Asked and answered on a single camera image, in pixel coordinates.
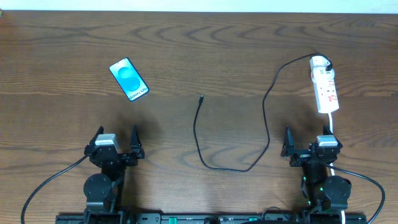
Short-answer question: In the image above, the white power strip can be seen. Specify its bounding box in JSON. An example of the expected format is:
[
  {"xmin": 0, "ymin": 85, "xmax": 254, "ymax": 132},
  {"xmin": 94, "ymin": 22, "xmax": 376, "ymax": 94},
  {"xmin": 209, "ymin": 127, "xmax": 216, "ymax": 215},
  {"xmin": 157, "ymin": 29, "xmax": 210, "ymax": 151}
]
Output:
[{"xmin": 310, "ymin": 55, "xmax": 339, "ymax": 114}]

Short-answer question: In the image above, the black left camera cable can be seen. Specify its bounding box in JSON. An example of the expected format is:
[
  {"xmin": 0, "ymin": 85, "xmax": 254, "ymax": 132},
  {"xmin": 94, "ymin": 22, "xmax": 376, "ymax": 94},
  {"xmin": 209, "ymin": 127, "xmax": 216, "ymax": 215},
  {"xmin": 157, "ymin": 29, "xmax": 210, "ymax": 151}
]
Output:
[{"xmin": 20, "ymin": 154, "xmax": 90, "ymax": 224}]

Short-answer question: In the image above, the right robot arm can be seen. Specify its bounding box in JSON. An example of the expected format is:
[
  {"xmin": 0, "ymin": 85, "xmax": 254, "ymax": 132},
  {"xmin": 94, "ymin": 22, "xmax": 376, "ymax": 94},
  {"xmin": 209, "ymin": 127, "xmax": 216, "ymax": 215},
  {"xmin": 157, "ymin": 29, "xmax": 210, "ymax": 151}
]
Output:
[{"xmin": 280, "ymin": 126, "xmax": 352, "ymax": 223}]

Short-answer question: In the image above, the black charging cable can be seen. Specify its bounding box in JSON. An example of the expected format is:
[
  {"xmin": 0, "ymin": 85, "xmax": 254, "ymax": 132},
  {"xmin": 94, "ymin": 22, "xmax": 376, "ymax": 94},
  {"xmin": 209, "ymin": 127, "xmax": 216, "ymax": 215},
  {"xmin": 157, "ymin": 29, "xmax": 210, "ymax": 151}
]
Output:
[{"xmin": 193, "ymin": 52, "xmax": 334, "ymax": 173}]

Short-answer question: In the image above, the blue screen smartphone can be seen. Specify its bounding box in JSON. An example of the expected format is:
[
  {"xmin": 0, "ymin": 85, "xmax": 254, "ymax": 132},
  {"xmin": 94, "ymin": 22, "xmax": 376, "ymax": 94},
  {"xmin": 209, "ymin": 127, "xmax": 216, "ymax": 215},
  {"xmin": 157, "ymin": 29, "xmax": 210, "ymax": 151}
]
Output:
[{"xmin": 109, "ymin": 57, "xmax": 150, "ymax": 101}]

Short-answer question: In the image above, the white power strip cord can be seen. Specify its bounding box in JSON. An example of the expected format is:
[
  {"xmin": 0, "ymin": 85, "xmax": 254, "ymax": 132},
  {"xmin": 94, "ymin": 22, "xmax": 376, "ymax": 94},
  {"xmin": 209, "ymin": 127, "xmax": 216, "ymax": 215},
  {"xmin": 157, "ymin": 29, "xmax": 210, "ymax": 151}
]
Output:
[{"xmin": 328, "ymin": 112, "xmax": 346, "ymax": 224}]

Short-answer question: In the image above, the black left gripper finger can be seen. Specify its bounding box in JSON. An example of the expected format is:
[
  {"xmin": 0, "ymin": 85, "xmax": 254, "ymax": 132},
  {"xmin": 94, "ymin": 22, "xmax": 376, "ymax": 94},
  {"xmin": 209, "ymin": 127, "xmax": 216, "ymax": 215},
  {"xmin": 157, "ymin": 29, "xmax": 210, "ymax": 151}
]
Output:
[
  {"xmin": 129, "ymin": 125, "xmax": 142, "ymax": 152},
  {"xmin": 89, "ymin": 126, "xmax": 104, "ymax": 146}
]

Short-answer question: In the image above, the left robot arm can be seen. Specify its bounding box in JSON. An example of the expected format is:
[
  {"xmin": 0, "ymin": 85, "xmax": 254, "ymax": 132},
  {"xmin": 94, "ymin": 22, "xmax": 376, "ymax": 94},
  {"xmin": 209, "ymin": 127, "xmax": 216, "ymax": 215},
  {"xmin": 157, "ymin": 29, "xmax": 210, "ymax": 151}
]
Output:
[{"xmin": 83, "ymin": 126, "xmax": 145, "ymax": 224}]

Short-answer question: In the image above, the black right camera cable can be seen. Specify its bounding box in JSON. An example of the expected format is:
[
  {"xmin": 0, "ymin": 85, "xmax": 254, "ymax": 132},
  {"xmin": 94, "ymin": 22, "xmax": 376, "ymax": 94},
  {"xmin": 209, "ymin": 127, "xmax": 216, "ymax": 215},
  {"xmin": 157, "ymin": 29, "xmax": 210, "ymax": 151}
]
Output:
[{"xmin": 320, "ymin": 161, "xmax": 386, "ymax": 224}]

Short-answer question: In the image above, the black camera cable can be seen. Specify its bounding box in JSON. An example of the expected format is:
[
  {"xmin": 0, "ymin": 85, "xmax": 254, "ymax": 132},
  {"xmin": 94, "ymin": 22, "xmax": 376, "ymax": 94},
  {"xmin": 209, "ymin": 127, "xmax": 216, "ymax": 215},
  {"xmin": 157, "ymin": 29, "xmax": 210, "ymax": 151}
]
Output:
[
  {"xmin": 320, "ymin": 161, "xmax": 386, "ymax": 224},
  {"xmin": 20, "ymin": 154, "xmax": 90, "ymax": 224}
]

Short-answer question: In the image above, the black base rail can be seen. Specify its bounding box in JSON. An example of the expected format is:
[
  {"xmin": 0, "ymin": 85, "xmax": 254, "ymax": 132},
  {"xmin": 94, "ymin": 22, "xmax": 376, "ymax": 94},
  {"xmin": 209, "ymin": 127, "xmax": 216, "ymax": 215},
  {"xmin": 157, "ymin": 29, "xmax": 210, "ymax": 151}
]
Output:
[{"xmin": 55, "ymin": 212, "xmax": 368, "ymax": 224}]

